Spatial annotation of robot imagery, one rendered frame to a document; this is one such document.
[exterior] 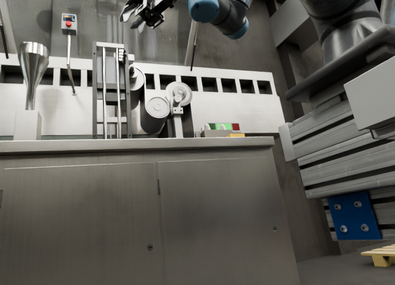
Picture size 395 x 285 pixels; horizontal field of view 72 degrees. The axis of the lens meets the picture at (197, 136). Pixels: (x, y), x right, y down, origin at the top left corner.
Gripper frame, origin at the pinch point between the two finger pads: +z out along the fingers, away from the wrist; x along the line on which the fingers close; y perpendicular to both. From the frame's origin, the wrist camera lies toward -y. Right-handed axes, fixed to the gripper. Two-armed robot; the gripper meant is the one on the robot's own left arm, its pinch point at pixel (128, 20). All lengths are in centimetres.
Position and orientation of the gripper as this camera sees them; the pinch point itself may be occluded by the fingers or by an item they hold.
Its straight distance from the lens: 100.5
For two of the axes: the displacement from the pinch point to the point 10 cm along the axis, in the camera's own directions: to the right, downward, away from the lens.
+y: 0.3, 9.1, -4.1
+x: 6.4, 3.0, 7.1
